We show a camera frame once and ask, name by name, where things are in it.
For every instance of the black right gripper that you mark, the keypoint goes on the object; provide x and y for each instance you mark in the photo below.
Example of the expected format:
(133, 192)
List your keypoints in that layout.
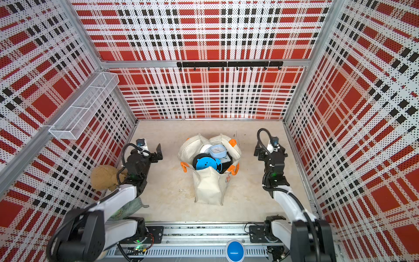
(262, 154)

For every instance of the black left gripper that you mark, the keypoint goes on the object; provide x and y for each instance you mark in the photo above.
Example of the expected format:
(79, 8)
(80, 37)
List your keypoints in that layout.
(159, 155)

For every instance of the bright blue round alarm clock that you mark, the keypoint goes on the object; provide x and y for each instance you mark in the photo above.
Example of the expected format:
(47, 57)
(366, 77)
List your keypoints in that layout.
(206, 162)

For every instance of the beige canvas bag orange handles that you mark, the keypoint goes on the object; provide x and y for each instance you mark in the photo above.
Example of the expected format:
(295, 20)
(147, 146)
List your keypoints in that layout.
(209, 185)

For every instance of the white round clock black back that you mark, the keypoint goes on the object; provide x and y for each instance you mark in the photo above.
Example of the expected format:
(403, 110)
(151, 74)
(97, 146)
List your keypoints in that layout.
(204, 152)

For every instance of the light blue square alarm clock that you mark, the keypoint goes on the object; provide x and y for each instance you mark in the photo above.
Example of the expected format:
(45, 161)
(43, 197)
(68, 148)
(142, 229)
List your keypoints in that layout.
(218, 151)

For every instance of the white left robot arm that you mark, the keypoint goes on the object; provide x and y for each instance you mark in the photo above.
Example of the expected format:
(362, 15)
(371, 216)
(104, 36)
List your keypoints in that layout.
(87, 234)

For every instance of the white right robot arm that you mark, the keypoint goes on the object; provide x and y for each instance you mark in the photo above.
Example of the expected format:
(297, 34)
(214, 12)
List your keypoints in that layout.
(308, 238)

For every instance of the black square alarm clock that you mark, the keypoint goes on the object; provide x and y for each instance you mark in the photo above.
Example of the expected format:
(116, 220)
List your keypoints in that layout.
(226, 162)

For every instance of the tan plush toy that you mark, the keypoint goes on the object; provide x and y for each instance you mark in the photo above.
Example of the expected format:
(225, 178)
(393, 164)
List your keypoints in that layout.
(104, 177)

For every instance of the grey green cloth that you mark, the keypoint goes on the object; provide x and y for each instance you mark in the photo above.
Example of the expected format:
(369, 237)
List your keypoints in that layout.
(128, 209)

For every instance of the blue round button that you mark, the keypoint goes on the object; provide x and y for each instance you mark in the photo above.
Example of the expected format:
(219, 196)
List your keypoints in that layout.
(234, 251)

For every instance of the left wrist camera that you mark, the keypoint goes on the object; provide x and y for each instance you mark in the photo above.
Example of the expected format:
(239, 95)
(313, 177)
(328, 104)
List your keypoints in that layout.
(141, 143)

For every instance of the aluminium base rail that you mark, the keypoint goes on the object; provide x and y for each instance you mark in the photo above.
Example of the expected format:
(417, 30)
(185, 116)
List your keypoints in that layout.
(209, 239)

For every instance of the white wire mesh shelf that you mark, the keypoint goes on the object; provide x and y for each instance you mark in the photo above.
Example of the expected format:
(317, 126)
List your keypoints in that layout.
(73, 122)

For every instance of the black wall hook rail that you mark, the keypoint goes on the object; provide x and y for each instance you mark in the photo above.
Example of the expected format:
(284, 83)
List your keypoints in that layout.
(233, 64)

